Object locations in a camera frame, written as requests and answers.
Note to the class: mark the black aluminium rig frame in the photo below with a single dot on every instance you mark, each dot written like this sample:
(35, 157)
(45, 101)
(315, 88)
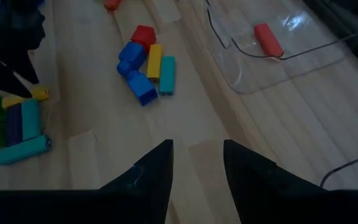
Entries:
(353, 18)

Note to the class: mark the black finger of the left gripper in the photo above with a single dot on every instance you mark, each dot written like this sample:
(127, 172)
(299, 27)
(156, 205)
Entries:
(26, 67)
(2, 77)

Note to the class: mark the blue chunky toy block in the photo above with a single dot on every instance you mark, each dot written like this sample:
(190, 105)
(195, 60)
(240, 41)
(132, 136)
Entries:
(132, 54)
(141, 88)

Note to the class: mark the purple slim toy block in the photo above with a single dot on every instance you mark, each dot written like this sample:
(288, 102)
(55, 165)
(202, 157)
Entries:
(14, 124)

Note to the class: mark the teal slim toy block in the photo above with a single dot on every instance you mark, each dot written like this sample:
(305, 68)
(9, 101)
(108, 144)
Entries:
(167, 74)
(31, 119)
(23, 151)

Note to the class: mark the red slim toy block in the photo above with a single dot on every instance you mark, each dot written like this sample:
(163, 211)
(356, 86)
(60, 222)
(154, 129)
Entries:
(268, 40)
(112, 3)

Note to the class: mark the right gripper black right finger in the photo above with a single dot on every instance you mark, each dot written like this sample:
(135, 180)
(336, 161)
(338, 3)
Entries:
(284, 202)

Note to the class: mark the yellow slim toy block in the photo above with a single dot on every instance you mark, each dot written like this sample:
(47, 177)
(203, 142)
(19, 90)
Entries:
(154, 62)
(39, 93)

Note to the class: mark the red chunky toy block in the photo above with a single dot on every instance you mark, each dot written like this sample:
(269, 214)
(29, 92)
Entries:
(144, 35)

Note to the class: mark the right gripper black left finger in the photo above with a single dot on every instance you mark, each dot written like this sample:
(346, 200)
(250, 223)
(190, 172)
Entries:
(120, 205)

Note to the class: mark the clear plastic bin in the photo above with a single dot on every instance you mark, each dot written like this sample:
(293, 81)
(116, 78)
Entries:
(306, 46)

